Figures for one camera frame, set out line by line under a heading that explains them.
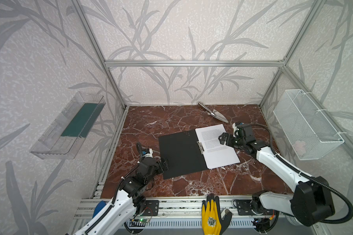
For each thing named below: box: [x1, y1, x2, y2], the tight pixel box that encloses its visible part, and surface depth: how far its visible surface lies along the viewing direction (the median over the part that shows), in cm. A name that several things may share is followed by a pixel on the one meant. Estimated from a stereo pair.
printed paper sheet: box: [195, 123, 241, 170], surface depth 96 cm
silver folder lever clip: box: [196, 141, 205, 155], surface depth 98 cm
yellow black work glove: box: [201, 193, 233, 235], surface depth 71 cm
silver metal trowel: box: [198, 101, 229, 124], surface depth 117 cm
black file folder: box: [158, 129, 209, 180], surface depth 100 cm
